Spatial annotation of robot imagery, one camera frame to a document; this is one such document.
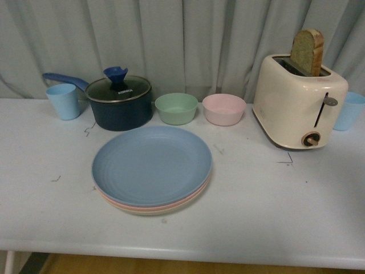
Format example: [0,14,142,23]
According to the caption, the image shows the grey curtain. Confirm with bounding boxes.
[1,1,364,103]

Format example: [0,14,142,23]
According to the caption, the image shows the bread slice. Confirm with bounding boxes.
[290,29,325,76]

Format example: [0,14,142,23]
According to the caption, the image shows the pink bowl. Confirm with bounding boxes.
[202,94,246,126]

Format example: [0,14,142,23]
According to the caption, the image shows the glass pot lid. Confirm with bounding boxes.
[85,67,151,103]

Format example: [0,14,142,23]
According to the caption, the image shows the dark blue saucepan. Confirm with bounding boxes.
[43,72,153,131]

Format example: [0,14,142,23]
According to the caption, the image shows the light blue cup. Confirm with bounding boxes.
[333,92,364,131]
[46,83,80,120]

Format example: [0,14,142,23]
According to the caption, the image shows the green bowl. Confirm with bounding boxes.
[155,93,198,126]

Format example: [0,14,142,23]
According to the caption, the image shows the pink plate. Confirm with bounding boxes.
[95,174,212,212]

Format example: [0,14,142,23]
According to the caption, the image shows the cream toaster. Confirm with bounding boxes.
[253,54,348,150]

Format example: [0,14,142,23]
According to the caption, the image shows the beige plate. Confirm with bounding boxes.
[107,189,204,216]

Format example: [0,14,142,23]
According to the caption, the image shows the blue plate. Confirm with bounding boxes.
[92,126,213,208]

